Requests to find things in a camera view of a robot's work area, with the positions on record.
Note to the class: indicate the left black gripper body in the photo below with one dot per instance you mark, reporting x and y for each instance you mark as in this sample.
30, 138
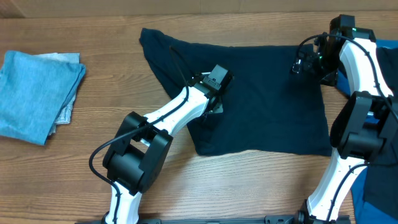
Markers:
218, 108

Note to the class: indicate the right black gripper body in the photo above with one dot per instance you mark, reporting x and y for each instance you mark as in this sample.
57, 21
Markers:
306, 65

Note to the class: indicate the dark navy t-shirt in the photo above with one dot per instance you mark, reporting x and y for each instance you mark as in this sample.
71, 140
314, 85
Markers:
265, 107

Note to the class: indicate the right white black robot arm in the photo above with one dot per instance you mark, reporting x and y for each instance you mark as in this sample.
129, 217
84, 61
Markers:
363, 135

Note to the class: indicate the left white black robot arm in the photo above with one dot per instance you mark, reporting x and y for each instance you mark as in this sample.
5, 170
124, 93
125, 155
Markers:
136, 158

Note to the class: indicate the black t-shirt at right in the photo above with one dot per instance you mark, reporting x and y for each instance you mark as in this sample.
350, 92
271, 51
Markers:
380, 187

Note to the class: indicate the blue t-shirt at right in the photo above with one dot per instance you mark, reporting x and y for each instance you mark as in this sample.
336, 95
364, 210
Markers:
360, 193

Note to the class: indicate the folded light blue cloth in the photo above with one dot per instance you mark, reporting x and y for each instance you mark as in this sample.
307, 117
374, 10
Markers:
33, 92

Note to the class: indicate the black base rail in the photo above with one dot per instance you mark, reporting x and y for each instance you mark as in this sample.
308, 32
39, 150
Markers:
269, 219

